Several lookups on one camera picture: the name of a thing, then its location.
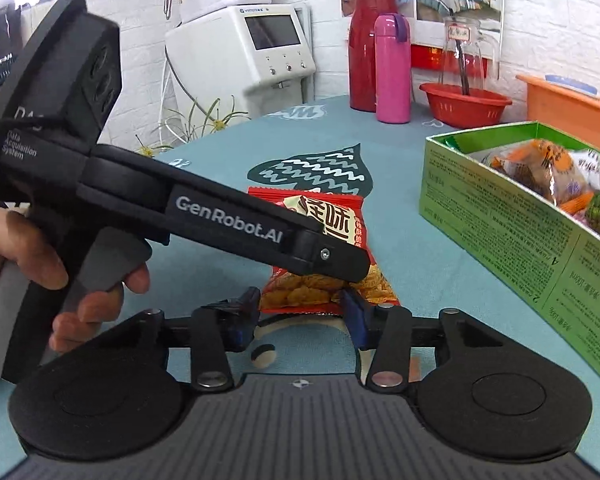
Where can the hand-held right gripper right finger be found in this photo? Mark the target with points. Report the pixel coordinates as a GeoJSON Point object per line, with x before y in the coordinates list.
{"type": "Point", "coordinates": [352, 315]}

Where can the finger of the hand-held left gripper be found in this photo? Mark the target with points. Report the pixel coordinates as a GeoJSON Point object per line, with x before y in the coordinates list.
{"type": "Point", "coordinates": [340, 260]}

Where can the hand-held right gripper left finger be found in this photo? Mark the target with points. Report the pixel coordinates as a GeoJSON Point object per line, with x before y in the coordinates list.
{"type": "Point", "coordinates": [249, 312]}

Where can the red snack packet cream label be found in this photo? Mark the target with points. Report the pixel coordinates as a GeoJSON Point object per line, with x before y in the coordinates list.
{"type": "Point", "coordinates": [305, 287]}

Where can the green cardboard box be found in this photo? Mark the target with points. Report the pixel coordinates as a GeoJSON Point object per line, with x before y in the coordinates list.
{"type": "Point", "coordinates": [505, 230]}

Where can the orange snack packet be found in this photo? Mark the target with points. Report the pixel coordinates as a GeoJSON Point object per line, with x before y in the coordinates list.
{"type": "Point", "coordinates": [540, 165]}

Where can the person's left hand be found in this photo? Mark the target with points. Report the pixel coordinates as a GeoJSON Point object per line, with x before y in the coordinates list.
{"type": "Point", "coordinates": [30, 245]}

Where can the teal printed tablecloth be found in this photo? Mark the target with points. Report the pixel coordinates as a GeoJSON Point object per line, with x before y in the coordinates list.
{"type": "Point", "coordinates": [405, 260]}

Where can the spider plant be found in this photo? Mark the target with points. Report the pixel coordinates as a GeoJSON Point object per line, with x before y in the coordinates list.
{"type": "Point", "coordinates": [200, 120]}

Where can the white appliance with screen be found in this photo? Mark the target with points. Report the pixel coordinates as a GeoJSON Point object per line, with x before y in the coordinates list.
{"type": "Point", "coordinates": [215, 60]}

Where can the pink bottle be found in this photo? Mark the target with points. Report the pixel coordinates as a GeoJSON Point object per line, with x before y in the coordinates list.
{"type": "Point", "coordinates": [392, 80]}

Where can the red plastic basket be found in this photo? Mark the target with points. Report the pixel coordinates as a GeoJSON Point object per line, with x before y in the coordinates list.
{"type": "Point", "coordinates": [460, 107]}

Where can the red thermos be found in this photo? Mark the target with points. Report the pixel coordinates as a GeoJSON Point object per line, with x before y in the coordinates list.
{"type": "Point", "coordinates": [362, 60]}

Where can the red container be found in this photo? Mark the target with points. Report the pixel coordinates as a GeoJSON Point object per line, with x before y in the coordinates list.
{"type": "Point", "coordinates": [425, 57]}

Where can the glass pitcher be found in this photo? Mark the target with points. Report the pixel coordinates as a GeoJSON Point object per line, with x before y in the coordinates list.
{"type": "Point", "coordinates": [460, 60]}

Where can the orange plastic basin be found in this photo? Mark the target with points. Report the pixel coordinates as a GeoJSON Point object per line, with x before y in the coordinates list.
{"type": "Point", "coordinates": [570, 107]}

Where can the blue plate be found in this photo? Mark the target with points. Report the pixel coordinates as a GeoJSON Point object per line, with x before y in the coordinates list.
{"type": "Point", "coordinates": [570, 82]}

